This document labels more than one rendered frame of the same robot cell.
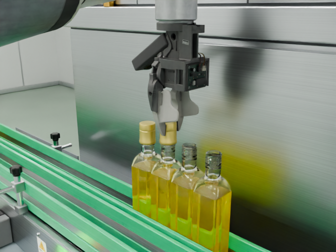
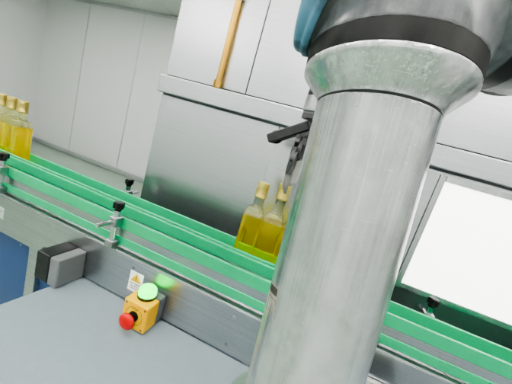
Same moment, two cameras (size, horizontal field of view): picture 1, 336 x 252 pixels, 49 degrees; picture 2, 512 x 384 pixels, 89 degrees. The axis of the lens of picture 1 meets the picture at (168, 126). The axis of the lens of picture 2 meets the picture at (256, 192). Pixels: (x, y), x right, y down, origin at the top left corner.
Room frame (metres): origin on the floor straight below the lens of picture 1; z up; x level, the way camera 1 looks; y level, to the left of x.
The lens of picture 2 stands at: (0.11, 0.40, 1.27)
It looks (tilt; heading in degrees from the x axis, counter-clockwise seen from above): 11 degrees down; 331
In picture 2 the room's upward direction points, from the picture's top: 17 degrees clockwise
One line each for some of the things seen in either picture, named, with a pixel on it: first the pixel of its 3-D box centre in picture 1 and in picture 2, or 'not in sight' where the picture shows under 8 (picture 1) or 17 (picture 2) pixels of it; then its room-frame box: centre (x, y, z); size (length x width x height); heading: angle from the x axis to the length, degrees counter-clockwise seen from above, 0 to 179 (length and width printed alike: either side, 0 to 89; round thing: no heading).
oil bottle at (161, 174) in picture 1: (167, 205); (266, 247); (0.70, 0.00, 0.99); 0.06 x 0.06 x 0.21; 47
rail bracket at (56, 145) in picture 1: (62, 150); (130, 196); (1.13, 0.35, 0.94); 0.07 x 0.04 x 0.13; 137
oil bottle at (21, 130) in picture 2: not in sight; (19, 137); (1.41, 0.75, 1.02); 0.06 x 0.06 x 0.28; 47
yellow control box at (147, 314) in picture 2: not in sight; (142, 309); (0.71, 0.29, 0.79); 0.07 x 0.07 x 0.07; 47
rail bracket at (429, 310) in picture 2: not in sight; (422, 315); (0.44, -0.38, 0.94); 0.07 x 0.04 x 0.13; 137
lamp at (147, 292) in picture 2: not in sight; (148, 291); (0.71, 0.29, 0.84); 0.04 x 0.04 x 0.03
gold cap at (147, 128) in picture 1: (147, 132); (262, 190); (0.74, 0.04, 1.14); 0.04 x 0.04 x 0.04
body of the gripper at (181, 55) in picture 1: (179, 56); (311, 140); (0.68, -0.02, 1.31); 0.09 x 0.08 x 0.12; 47
